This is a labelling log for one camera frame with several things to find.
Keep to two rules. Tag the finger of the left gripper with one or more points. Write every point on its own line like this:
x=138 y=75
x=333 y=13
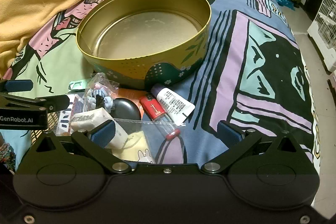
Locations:
x=9 y=86
x=50 y=103

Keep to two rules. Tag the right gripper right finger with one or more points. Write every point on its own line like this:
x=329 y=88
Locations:
x=239 y=143

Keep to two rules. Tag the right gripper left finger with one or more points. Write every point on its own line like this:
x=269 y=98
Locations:
x=93 y=144

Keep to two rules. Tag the white soap packet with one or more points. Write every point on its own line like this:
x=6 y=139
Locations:
x=89 y=118

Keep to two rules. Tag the black round case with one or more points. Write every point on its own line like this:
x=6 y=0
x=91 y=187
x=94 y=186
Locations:
x=124 y=108

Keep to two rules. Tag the white tube purple cap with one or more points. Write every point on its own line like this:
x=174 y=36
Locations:
x=175 y=105

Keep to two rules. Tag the red clear lighter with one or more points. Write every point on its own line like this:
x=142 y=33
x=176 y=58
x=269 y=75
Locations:
x=159 y=116

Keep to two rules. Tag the orange tube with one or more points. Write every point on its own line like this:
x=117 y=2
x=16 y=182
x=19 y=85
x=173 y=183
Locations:
x=131 y=94

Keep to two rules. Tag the green foil sachet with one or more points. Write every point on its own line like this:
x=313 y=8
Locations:
x=78 y=85

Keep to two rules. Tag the colourful printed bed cover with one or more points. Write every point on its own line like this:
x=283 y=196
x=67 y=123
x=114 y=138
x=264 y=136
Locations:
x=253 y=76

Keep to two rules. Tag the round gold tin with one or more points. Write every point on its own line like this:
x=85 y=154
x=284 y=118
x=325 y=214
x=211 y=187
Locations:
x=140 y=43

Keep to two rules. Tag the white wire pet cage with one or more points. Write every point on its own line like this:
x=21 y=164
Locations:
x=323 y=31

